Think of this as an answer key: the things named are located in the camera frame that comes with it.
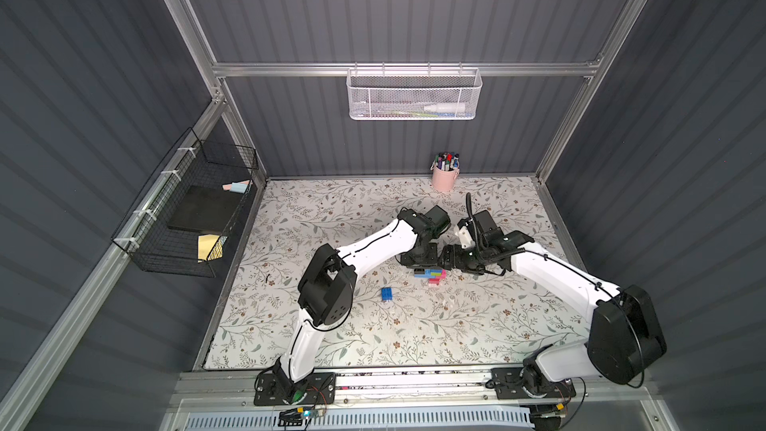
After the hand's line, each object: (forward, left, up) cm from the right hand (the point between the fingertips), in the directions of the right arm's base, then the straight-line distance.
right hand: (448, 266), depth 84 cm
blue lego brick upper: (-5, +18, -9) cm, 20 cm away
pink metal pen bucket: (+39, -3, -5) cm, 39 cm away
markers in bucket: (+41, -3, +3) cm, 42 cm away
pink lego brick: (0, +2, -8) cm, 9 cm away
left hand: (-1, +5, -2) cm, 5 cm away
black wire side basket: (-7, +69, +21) cm, 72 cm away
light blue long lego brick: (0, +6, -4) cm, 7 cm away
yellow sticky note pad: (-3, +61, +17) cm, 63 cm away
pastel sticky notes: (+15, +59, +17) cm, 64 cm away
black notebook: (+6, +64, +18) cm, 67 cm away
